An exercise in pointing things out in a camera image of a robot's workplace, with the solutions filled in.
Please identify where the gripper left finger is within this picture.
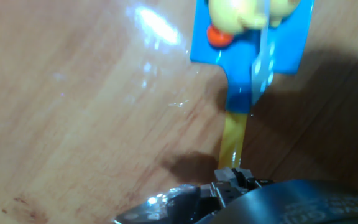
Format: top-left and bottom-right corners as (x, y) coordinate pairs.
(209, 167), (244, 208)

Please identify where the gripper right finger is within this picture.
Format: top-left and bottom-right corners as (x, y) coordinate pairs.
(231, 167), (262, 191)

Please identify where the blue toy shovel yellow shaft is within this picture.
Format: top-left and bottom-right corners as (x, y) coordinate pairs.
(190, 0), (315, 170)

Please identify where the yellow monkey toy white strip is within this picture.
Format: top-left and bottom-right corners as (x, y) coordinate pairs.
(206, 0), (301, 105)

